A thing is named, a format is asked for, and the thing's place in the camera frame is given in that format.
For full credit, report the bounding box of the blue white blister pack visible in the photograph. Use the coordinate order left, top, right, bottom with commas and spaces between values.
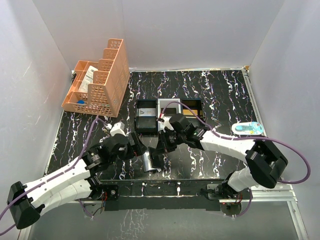
231, 121, 264, 136

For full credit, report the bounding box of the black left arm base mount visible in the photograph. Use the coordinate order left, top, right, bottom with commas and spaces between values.
101, 184, 119, 202

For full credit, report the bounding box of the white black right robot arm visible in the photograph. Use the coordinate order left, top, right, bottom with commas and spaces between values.
147, 113, 288, 199

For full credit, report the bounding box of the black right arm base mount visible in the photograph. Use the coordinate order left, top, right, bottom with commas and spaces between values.
199, 183, 244, 204

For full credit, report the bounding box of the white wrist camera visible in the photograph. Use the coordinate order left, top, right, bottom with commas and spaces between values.
157, 115, 174, 132
106, 121, 127, 137

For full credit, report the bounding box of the black bin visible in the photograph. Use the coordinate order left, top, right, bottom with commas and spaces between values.
180, 98, 206, 127
134, 99, 158, 136

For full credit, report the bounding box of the white paper packet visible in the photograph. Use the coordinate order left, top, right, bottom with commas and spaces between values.
78, 65, 98, 93

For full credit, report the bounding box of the black left bin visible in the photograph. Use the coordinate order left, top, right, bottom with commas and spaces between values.
134, 99, 158, 136

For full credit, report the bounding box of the black right bin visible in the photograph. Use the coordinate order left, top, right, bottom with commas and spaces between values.
180, 98, 206, 127

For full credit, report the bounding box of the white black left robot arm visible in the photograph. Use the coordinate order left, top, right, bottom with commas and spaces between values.
7, 133, 148, 230

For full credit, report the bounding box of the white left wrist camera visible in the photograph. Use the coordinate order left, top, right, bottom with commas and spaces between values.
106, 121, 127, 137

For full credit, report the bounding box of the orange plastic desk organizer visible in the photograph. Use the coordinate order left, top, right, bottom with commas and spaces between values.
61, 38, 130, 118

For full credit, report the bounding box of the gold card in right bin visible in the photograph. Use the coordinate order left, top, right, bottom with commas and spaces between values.
182, 107, 202, 118

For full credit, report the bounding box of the blue round object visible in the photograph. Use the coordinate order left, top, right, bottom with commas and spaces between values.
76, 100, 87, 106

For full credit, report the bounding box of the white middle bin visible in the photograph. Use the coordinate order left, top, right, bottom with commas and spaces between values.
157, 98, 182, 131

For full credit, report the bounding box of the card in left bin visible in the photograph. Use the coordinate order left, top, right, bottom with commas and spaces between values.
138, 108, 157, 117

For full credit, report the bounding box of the black leather card holder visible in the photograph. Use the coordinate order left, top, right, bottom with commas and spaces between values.
142, 150, 163, 173

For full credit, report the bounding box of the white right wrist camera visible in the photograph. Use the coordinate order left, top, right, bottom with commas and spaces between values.
157, 115, 174, 132

